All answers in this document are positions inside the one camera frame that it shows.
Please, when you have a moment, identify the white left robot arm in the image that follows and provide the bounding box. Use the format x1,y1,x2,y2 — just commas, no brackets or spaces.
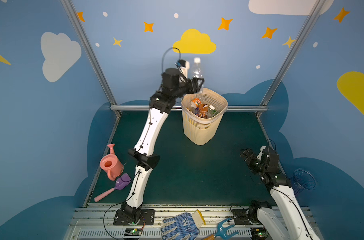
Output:
117,68,205,224

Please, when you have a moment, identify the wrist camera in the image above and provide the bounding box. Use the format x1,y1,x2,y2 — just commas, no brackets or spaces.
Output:
176,60,190,78
257,146,266,160

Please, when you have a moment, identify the pink toy watering can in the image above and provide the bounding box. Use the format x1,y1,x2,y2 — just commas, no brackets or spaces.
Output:
99,144,124,181

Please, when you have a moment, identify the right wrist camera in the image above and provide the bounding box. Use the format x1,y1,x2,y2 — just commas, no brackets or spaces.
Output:
257,146,266,160

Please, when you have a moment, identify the blue knitted work glove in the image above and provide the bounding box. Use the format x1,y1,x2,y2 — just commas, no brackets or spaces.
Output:
161,210,206,240

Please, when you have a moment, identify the purple toy spatula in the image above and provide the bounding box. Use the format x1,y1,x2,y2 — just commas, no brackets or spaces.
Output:
94,173,132,203

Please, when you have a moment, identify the brown coffee drink bottle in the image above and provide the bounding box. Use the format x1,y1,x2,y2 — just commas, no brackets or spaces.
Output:
198,103,209,119

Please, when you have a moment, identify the clear plain plastic bottle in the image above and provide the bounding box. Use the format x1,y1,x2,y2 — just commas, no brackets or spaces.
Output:
192,57,204,94

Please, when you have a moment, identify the beige plastic waste bin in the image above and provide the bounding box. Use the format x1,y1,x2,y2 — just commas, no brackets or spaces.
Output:
181,88,228,146

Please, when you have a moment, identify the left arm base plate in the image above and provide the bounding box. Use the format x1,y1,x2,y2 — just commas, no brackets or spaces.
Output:
113,209,155,226

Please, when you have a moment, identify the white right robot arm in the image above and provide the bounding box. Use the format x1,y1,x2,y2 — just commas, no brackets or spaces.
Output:
241,146,319,240

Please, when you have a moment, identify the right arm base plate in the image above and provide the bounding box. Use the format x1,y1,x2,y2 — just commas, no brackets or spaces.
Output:
231,209,253,225

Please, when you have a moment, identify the orange cap soda bottle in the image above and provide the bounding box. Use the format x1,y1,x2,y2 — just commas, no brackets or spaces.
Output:
189,98,202,113

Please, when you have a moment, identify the lime label bottle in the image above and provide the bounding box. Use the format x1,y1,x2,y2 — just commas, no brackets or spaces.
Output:
208,105,217,118

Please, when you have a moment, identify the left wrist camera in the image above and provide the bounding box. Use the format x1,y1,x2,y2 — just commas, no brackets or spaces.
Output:
176,60,190,78

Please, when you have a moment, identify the blue garden hand fork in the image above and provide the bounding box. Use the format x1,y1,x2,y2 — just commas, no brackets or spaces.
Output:
203,218,239,240

